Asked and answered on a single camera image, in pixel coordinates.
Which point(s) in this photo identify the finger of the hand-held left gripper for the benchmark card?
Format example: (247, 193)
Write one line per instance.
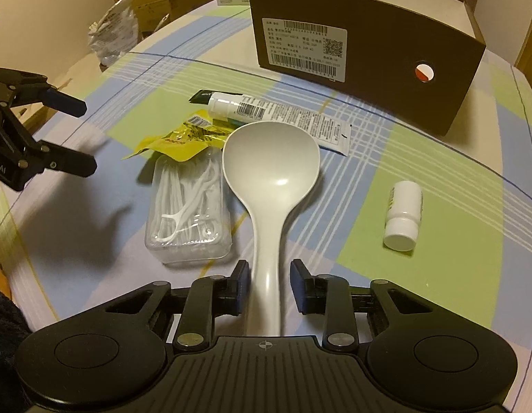
(72, 164)
(61, 99)

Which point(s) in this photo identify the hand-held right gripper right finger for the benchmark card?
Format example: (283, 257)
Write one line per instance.
(298, 288)

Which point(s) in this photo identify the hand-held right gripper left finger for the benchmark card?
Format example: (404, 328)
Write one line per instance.
(242, 288)

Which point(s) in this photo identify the clear floss pick box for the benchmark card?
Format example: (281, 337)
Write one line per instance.
(184, 223)

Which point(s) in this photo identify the yellow snack packet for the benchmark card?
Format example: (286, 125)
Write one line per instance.
(180, 144)

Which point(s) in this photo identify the white plastic ladle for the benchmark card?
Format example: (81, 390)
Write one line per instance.
(270, 163)

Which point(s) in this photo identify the dark green lip gel tube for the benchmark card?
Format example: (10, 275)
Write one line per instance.
(203, 96)

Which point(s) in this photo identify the white cream tube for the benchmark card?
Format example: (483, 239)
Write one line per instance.
(283, 118)

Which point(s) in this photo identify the brown cardboard shoe box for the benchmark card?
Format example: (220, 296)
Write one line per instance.
(377, 90)

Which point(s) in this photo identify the red packet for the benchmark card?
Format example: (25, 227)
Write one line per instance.
(424, 76)

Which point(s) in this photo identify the white plastic bag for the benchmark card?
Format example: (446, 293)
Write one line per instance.
(113, 34)

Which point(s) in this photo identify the small cardboard box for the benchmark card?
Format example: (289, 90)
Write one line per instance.
(141, 2)

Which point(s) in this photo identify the dark fleece clothing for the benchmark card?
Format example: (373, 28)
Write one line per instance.
(5, 344)

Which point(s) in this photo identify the plaid tablecloth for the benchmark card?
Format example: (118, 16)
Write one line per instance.
(420, 146)

